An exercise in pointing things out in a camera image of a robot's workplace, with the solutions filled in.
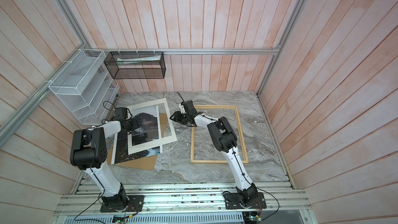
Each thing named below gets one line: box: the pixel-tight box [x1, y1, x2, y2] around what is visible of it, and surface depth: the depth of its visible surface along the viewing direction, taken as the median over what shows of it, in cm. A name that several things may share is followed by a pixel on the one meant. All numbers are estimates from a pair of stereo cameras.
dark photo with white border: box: [111, 132, 163, 165], surface depth 92 cm
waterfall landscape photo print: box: [131, 105, 160, 147], surface depth 106 cm
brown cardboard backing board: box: [106, 112, 168, 171], surface depth 89 cm
